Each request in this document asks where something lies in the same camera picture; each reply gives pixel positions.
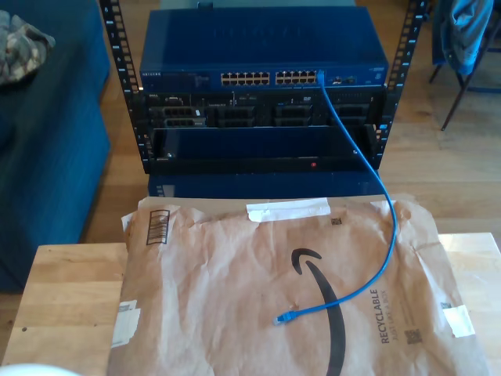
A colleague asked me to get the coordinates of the brown paper mailer envelope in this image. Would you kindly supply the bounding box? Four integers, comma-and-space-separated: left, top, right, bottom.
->
107, 193, 492, 376

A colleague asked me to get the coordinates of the blue grey jacket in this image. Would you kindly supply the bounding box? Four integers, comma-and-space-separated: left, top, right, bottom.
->
432, 0, 495, 76

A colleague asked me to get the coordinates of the blue sofa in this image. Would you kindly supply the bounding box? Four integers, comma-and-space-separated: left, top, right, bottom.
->
0, 0, 111, 294

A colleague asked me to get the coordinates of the blue network switch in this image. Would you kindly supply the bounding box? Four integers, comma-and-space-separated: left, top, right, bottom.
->
139, 6, 389, 92

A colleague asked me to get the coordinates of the black rack server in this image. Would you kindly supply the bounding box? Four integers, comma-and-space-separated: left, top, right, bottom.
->
142, 90, 387, 128

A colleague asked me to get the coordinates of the black rack frame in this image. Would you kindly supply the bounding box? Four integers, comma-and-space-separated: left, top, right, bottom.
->
98, 0, 427, 175

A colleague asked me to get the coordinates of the blue box under rack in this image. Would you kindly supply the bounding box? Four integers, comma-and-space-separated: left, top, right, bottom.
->
147, 172, 385, 199

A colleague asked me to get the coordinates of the blue network cable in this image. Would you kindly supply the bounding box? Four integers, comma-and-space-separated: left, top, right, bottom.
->
272, 69, 398, 326

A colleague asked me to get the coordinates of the black rack tray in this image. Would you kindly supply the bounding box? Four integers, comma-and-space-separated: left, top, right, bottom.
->
150, 124, 379, 174

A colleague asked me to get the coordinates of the camouflage cloth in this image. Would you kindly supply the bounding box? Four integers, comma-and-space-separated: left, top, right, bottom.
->
0, 9, 56, 86

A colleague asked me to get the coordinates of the dark metal chair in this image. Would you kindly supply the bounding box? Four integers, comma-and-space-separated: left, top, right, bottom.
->
428, 0, 501, 132

